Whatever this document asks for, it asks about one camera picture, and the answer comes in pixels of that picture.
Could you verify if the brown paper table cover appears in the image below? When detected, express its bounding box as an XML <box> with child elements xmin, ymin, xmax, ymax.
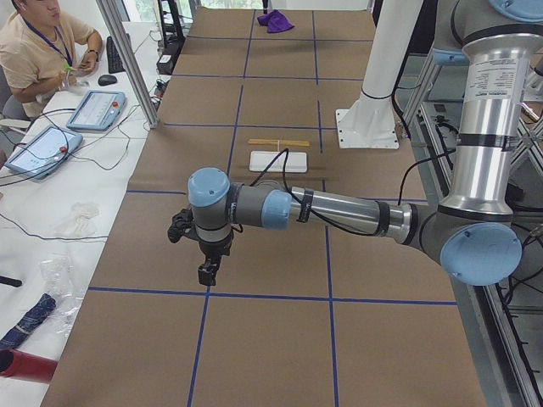
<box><xmin>43</xmin><ymin>9</ymin><xmax>485</xmax><ymax>406</ymax></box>

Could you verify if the white crumpled cloth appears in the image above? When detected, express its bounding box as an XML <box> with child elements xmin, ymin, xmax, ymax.
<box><xmin>54</xmin><ymin>203</ymin><xmax>99</xmax><ymax>238</ymax></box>

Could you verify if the upper teach pendant tablet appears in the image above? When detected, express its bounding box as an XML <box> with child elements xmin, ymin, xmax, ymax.
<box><xmin>66</xmin><ymin>90</ymin><xmax>126</xmax><ymax>131</ymax></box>

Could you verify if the black keyboard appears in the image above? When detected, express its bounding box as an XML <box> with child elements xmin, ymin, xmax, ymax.
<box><xmin>105</xmin><ymin>36</ymin><xmax>125</xmax><ymax>74</ymax></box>

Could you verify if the red cylinder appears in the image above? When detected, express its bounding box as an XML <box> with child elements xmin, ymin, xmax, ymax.
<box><xmin>1</xmin><ymin>348</ymin><xmax>58</xmax><ymax>384</ymax></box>

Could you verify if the black computer mouse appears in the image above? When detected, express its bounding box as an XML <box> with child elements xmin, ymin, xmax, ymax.
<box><xmin>98</xmin><ymin>74</ymin><xmax>118</xmax><ymax>86</ymax></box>

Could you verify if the teach pendant tablet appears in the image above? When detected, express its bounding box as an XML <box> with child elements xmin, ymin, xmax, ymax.
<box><xmin>66</xmin><ymin>90</ymin><xmax>126</xmax><ymax>131</ymax></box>
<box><xmin>5</xmin><ymin>125</ymin><xmax>83</xmax><ymax>179</ymax></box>

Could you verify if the clear plastic bag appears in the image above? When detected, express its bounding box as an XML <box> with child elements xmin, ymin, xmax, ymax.
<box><xmin>39</xmin><ymin>253</ymin><xmax>86</xmax><ymax>338</ymax></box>

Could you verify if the purple towel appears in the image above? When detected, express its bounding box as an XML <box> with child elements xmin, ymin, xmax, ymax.
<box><xmin>257</xmin><ymin>9</ymin><xmax>294</xmax><ymax>34</ymax></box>

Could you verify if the lower teach pendant tablet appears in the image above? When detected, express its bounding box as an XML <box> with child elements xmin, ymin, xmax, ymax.
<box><xmin>5</xmin><ymin>125</ymin><xmax>83</xmax><ymax>179</ymax></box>

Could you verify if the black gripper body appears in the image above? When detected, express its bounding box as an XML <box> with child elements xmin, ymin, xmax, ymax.
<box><xmin>199</xmin><ymin>235</ymin><xmax>232</xmax><ymax>268</ymax></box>

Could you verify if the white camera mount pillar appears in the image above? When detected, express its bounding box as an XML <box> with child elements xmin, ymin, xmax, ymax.
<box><xmin>336</xmin><ymin>0</ymin><xmax>423</xmax><ymax>149</ymax></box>

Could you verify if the person in beige shirt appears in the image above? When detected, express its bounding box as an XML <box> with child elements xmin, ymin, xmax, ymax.
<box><xmin>1</xmin><ymin>1</ymin><xmax>103</xmax><ymax>118</ymax></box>

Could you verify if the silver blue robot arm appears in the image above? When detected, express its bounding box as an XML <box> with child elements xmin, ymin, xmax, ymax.
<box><xmin>168</xmin><ymin>1</ymin><xmax>542</xmax><ymax>287</ymax></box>

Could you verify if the dark blue folded umbrella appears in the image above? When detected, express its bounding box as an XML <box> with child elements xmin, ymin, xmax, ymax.
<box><xmin>1</xmin><ymin>293</ymin><xmax>56</xmax><ymax>349</ymax></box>

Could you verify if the aluminium frame post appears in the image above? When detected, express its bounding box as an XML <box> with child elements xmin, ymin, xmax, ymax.
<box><xmin>96</xmin><ymin>0</ymin><xmax>159</xmax><ymax>129</ymax></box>

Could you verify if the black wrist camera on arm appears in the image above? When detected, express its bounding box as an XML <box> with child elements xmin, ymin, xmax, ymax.
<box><xmin>167</xmin><ymin>208</ymin><xmax>198</xmax><ymax>243</ymax></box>

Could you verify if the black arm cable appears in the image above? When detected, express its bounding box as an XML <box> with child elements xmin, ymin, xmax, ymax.
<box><xmin>248</xmin><ymin>147</ymin><xmax>457</xmax><ymax>237</ymax></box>

